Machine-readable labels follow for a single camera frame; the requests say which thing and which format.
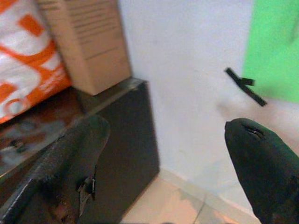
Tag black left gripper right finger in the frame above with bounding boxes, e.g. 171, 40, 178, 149
224, 118, 299, 224

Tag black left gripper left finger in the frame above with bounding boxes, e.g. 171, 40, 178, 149
14, 114, 111, 224

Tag small dark keys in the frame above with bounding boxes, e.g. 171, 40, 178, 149
7, 139, 28, 154

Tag dark brown wooden cabinet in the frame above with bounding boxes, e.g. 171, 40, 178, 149
0, 77, 160, 224

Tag orange and white plastic bag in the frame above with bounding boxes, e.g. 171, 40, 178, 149
0, 0, 72, 125

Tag brown cardboard box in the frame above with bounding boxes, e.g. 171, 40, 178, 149
38, 0, 133, 96

